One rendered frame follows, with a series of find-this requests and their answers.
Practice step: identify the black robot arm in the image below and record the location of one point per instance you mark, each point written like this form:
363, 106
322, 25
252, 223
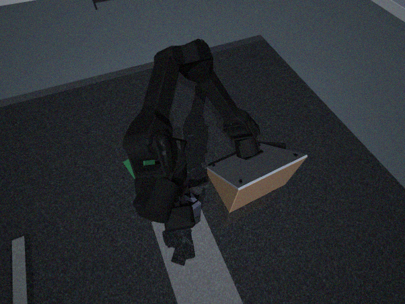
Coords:
149, 136

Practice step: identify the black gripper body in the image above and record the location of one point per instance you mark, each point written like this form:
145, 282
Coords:
182, 216

